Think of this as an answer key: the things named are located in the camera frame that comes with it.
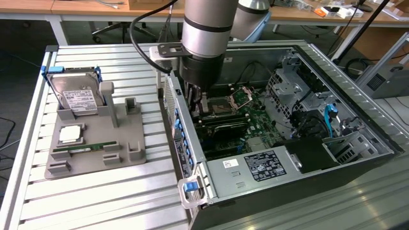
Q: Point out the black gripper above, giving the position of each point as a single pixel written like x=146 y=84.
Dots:
x=202 y=69

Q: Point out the graphics card with metal bracket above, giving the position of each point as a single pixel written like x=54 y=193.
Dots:
x=225 y=131

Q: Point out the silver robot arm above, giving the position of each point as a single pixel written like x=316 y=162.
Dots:
x=209 y=26

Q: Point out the CPU socket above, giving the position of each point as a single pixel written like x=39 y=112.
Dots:
x=225 y=106

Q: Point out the metal socket cover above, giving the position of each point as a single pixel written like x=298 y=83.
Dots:
x=245 y=95

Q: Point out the silver disk bay cage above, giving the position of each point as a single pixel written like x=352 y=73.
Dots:
x=285 y=88

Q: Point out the black office chair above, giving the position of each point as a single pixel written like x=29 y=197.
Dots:
x=123 y=28

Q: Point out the green motherboard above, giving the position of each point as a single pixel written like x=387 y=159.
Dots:
x=266 y=129

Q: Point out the silver chipset heatsink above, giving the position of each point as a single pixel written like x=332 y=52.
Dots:
x=257 y=145

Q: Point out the hard disk in blue caddy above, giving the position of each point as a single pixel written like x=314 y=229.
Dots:
x=81 y=95

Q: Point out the grey parts rack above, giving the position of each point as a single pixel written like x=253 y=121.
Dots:
x=97 y=134

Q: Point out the grey power supply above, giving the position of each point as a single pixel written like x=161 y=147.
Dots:
x=243 y=172

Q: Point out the black and white device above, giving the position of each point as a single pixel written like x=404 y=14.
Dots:
x=331 y=11

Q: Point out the silver CPU chip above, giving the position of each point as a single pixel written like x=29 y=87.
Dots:
x=70 y=133

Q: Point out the green RAM stick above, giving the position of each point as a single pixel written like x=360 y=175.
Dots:
x=83 y=149

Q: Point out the white box device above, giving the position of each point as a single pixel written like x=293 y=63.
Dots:
x=350 y=14

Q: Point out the black tripod pole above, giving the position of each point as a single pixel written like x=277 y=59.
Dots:
x=367 y=22

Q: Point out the black monitor base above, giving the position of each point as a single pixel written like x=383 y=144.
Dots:
x=363 y=7

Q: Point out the wooden desk with white legs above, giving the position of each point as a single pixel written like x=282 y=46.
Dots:
x=380 y=19
x=33 y=9

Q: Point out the open black PC case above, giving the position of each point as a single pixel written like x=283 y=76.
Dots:
x=289 y=198

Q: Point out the grey machine housing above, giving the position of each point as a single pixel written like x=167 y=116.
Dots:
x=395 y=83

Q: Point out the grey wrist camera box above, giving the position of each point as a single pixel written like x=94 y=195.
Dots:
x=166 y=51

